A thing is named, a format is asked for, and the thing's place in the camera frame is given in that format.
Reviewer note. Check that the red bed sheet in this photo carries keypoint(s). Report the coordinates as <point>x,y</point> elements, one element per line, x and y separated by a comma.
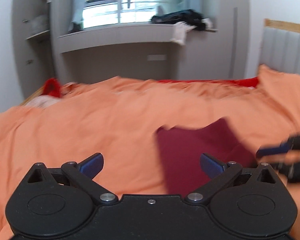
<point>210,82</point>

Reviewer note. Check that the dark red long-sleeve shirt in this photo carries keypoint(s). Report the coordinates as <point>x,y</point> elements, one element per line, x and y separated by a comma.
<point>190,155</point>

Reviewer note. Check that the floral cloth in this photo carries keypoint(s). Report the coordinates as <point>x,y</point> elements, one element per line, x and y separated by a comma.
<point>43,101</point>

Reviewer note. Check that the grey padded wooden headboard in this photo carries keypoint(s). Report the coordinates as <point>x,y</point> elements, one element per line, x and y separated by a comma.
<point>285,47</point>

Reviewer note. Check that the grey tall cabinet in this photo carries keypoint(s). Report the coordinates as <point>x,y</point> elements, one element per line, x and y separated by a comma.
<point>231,35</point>

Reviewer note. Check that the pile of dark clothes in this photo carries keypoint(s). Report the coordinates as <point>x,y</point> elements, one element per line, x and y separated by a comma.
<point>180,17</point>

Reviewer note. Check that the window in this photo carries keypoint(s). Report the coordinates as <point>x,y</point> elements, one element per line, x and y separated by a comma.
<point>135,5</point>

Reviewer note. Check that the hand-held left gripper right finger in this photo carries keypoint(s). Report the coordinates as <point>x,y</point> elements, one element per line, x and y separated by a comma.
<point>211,166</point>

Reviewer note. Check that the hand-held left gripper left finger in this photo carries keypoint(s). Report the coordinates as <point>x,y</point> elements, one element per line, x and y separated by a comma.
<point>91,166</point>

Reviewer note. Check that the white garment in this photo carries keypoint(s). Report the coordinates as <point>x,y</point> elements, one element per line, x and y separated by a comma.
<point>179,33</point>

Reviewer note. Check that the grey open shelf cabinet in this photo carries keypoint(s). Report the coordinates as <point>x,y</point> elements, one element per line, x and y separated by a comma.
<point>32,50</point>

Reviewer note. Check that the orange duvet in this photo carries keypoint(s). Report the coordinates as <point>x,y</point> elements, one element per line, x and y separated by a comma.
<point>77,130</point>

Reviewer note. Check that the small dark ornament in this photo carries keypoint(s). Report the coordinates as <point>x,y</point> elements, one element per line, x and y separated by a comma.
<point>160,10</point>

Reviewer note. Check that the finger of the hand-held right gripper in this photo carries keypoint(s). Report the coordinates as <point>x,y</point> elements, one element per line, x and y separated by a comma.
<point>272,151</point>

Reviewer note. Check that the red knitted hat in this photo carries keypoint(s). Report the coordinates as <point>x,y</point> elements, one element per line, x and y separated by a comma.
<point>52,87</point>

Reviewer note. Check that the grey window bench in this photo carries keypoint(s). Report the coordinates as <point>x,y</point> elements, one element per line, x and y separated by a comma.
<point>115,37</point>

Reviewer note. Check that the orange pillow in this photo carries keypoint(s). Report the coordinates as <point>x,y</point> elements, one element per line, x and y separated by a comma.
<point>282,85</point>

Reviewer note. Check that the white wall socket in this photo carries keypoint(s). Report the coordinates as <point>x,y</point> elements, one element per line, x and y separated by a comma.
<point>157,57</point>

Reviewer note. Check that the clear plastic bag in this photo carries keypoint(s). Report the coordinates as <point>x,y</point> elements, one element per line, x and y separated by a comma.
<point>40,23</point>

